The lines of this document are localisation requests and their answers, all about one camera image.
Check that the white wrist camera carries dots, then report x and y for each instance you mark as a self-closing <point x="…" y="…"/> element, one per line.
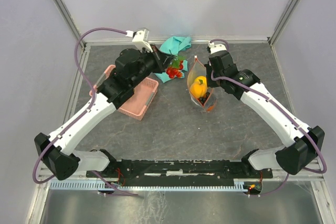
<point x="213" y="47"/>
<point x="140" y="39"/>

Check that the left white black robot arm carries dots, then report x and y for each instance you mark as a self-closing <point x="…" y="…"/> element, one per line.
<point x="58" y="149"/>

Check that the orange tangerine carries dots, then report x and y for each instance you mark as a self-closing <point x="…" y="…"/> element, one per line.
<point x="209" y="107"/>

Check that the yellow orange peach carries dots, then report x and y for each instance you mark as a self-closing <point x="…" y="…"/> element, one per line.
<point x="198" y="90"/>

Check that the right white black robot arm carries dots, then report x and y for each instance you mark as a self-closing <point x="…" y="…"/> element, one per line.
<point x="301" y="143"/>

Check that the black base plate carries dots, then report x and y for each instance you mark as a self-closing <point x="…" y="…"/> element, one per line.
<point x="146" y="173"/>

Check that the pink plastic basket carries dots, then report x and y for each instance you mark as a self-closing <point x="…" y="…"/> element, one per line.
<point x="136" y="106"/>

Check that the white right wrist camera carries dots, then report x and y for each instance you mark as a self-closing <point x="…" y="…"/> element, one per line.
<point x="213" y="47"/>

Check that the red strawberry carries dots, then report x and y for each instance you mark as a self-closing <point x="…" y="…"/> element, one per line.
<point x="175" y="68"/>

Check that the teal cloth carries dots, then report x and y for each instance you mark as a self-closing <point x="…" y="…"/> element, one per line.
<point x="174" y="45"/>

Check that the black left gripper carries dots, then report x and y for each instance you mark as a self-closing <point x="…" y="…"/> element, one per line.
<point x="162" y="60"/>

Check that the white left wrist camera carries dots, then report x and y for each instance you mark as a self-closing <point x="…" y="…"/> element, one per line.
<point x="140" y="39"/>

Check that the clear zip top bag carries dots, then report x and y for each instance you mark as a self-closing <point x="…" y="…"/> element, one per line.
<point x="198" y="69"/>

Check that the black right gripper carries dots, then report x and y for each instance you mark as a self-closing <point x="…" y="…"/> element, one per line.
<point x="210" y="83"/>

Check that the yellow lemon fruit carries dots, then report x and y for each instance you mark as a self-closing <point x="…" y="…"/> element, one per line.
<point x="201" y="80"/>

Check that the black grape cluster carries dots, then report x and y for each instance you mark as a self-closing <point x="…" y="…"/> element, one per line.
<point x="203" y="99"/>

